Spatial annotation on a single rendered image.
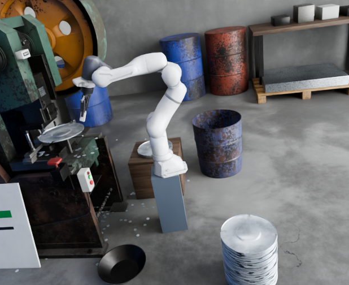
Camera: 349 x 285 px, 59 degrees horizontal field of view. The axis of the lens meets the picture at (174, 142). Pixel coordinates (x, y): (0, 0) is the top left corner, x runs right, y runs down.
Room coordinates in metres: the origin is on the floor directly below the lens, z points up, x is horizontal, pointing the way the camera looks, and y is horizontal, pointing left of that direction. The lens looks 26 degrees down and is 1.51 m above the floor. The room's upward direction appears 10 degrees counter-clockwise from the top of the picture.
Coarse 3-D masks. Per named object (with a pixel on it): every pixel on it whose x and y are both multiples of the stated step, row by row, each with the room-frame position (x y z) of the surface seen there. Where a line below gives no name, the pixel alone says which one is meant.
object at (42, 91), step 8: (40, 72) 1.97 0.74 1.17; (40, 80) 1.94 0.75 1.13; (40, 88) 1.91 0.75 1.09; (48, 96) 1.96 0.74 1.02; (48, 104) 1.93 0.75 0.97; (24, 112) 1.86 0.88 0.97; (32, 112) 1.85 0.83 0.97; (40, 112) 1.84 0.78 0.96; (48, 112) 1.86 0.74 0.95; (56, 112) 1.94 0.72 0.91; (32, 120) 1.85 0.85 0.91; (40, 120) 1.84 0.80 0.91
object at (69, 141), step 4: (84, 128) 1.91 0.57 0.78; (88, 128) 1.90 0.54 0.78; (84, 132) 1.84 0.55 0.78; (76, 136) 1.81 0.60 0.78; (80, 136) 1.80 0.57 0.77; (64, 140) 1.85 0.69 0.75; (68, 140) 1.85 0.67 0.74; (72, 140) 1.89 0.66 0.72; (60, 144) 1.85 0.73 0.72; (64, 144) 1.85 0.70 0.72; (68, 144) 1.84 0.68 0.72; (72, 144) 1.88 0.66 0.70; (76, 144) 1.91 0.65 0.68; (68, 148) 1.84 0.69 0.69; (72, 148) 1.86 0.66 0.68; (68, 152) 1.85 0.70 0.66; (72, 152) 1.85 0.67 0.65
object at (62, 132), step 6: (60, 126) 2.03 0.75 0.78; (66, 126) 2.01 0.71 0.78; (72, 126) 1.99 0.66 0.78; (78, 126) 1.97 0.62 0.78; (48, 132) 1.95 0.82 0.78; (54, 132) 1.91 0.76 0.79; (60, 132) 1.89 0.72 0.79; (66, 132) 1.87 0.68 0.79; (72, 132) 1.87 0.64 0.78; (78, 132) 1.85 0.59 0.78; (42, 138) 1.86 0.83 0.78; (48, 138) 1.84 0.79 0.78; (54, 138) 1.83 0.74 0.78; (60, 138) 1.81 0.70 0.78; (66, 138) 1.79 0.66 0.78
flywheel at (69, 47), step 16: (0, 0) 2.29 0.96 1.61; (16, 0) 2.30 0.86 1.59; (32, 0) 2.28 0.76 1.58; (48, 0) 2.26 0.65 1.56; (64, 0) 2.20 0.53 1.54; (0, 16) 2.30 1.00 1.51; (48, 16) 2.27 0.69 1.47; (64, 16) 2.25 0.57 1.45; (80, 16) 2.19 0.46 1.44; (48, 32) 2.24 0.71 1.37; (80, 32) 2.23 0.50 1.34; (64, 48) 2.26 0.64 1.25; (80, 48) 2.24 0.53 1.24; (96, 48) 2.24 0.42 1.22; (64, 64) 2.27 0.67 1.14; (80, 64) 2.21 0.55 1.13; (64, 80) 2.24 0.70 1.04
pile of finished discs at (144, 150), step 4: (168, 140) 2.37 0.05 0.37; (144, 144) 2.38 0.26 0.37; (148, 144) 2.37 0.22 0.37; (168, 144) 2.30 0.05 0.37; (140, 148) 2.34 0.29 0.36; (144, 148) 2.31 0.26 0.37; (148, 148) 2.28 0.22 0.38; (140, 152) 2.25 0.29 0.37; (144, 152) 2.23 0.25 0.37; (148, 152) 2.22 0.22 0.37; (144, 156) 2.17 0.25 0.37; (148, 156) 2.16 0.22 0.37
